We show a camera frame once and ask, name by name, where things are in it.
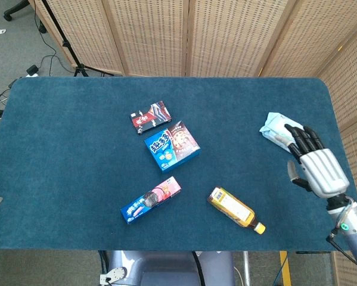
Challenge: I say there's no blue chocolate chip cookie box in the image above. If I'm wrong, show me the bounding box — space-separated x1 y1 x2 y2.
144 120 201 174

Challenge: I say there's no black floor cable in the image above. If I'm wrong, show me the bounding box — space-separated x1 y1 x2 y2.
33 0 75 76

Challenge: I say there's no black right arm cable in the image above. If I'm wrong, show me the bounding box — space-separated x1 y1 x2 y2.
326 234 357 266

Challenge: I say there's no grey robot torso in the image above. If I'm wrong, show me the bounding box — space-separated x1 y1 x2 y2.
99 250 235 286

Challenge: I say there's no black office chair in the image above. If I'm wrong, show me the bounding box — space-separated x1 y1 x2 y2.
4 0 48 33

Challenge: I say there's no black tripod stand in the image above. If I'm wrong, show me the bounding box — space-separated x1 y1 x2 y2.
41 0 115 77

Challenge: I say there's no light blue wet wipes pack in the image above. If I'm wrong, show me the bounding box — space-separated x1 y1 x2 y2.
259 111 305 153

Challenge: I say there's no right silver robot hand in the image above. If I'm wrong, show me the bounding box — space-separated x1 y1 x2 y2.
284 123 350 199

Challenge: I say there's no yellow corn tea bottle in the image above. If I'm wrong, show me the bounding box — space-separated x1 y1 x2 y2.
207 186 266 235

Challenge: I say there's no small black and red box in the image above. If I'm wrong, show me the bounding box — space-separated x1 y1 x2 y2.
129 100 172 135

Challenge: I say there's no wooden wicker folding screen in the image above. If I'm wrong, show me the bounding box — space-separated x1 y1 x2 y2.
29 0 357 286

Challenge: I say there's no blue felt table mat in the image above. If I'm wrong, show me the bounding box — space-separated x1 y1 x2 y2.
0 76 357 251

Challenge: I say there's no silver table leg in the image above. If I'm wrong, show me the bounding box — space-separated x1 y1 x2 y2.
242 251 252 286

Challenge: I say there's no blue pink cookie pack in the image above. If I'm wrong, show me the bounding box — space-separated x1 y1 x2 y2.
120 176 182 225

